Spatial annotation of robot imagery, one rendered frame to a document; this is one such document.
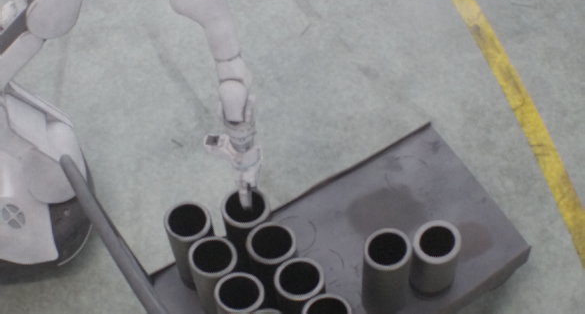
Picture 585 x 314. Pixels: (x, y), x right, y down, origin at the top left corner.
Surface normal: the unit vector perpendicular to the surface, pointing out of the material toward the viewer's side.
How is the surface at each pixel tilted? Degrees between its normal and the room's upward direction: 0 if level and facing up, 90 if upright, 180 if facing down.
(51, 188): 90
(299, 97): 0
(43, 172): 90
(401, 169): 0
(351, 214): 0
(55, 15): 90
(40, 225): 38
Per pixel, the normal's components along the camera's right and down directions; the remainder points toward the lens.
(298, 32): -0.07, -0.60
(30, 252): 0.22, 0.77
